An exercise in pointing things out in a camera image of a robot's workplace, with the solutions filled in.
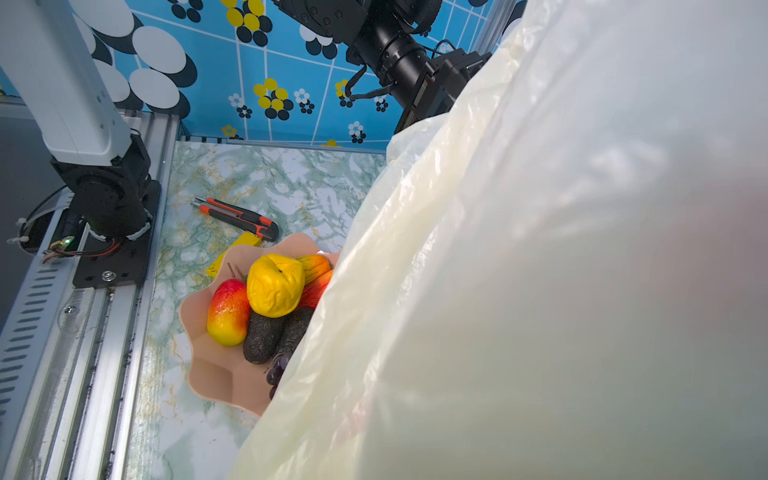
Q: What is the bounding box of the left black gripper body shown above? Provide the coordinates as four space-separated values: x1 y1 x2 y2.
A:
392 49 491 133

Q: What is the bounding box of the translucent printed plastic bag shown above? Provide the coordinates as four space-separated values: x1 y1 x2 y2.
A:
230 1 767 479

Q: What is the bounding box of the dark purple grape bunch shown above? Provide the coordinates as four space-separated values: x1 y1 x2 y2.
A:
266 353 292 399

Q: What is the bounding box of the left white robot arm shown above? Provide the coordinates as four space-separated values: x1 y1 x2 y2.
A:
1 1 488 241

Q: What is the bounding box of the green orange papaya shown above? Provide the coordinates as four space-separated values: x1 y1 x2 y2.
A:
296 254 332 285

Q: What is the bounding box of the red black utility knife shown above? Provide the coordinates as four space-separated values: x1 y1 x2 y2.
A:
191 197 280 242

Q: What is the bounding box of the orange peach fruit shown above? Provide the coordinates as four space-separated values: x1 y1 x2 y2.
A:
297 270 334 310

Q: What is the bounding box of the yellow rectangular block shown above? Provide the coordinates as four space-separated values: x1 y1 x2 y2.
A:
205 232 264 278

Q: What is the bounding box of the yellow bell pepper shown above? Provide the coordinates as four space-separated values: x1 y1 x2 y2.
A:
246 254 305 318

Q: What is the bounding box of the red yellow mango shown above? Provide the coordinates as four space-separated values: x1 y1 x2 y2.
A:
206 279 251 346

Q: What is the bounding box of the pink scalloped plate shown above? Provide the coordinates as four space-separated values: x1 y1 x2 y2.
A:
178 233 339 417

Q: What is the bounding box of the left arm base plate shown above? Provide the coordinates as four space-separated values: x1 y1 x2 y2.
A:
43 180 161 288

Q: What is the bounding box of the aluminium front rail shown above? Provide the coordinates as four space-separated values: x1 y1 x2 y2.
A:
0 110 181 480

